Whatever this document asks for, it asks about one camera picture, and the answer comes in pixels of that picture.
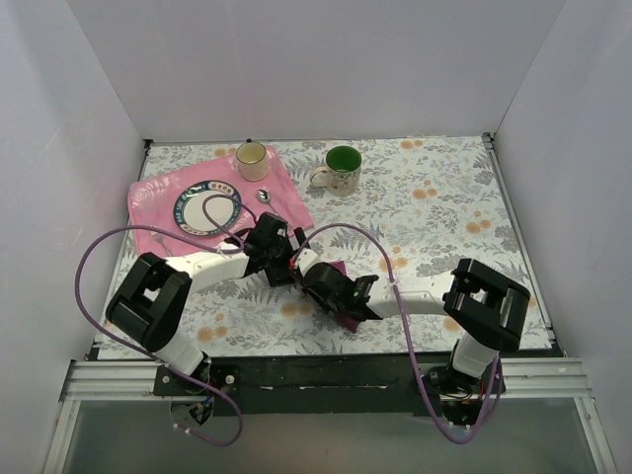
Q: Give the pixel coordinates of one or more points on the purple satin napkin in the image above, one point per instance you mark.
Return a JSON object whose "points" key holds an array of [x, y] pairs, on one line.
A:
{"points": [[345, 321]]}

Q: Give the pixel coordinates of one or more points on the green floral mug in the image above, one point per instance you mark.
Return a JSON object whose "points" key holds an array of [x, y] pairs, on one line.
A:
{"points": [[340, 173]]}

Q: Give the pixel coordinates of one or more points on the floral tablecloth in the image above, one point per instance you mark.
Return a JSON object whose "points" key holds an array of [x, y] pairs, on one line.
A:
{"points": [[422, 205]]}

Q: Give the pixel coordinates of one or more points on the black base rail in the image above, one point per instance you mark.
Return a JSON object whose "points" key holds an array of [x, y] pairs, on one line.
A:
{"points": [[319, 384]]}

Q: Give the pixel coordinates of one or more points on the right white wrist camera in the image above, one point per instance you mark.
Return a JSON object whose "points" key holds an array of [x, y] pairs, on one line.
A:
{"points": [[305, 260]]}

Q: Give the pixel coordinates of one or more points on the small silver fork on placemat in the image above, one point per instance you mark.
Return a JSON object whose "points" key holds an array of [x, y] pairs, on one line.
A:
{"points": [[158, 238]]}

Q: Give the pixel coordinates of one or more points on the cream ceramic cup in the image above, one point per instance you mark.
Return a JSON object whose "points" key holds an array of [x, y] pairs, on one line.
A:
{"points": [[252, 160]]}

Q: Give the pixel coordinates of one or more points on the pink cloth placemat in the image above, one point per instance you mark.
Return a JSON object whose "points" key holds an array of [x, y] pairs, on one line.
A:
{"points": [[151, 202]]}

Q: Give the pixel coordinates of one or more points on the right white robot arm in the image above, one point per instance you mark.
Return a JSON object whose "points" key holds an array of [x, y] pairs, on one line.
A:
{"points": [[489, 308]]}

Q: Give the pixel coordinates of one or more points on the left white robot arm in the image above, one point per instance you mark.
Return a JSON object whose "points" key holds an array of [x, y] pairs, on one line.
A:
{"points": [[149, 303]]}

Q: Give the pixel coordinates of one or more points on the aluminium frame rail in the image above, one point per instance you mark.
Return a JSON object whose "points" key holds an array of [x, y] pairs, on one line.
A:
{"points": [[121, 428]]}

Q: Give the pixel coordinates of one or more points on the white plate blue rim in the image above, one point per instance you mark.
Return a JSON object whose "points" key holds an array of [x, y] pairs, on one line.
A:
{"points": [[203, 208]]}

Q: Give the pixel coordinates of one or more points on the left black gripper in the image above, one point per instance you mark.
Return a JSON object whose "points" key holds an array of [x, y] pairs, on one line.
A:
{"points": [[294, 254]]}

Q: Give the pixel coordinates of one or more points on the silver spoon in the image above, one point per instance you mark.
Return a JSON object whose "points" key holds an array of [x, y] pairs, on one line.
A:
{"points": [[264, 197]]}

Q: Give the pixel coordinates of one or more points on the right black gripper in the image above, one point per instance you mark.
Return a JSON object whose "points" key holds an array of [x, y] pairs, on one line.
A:
{"points": [[306, 276]]}

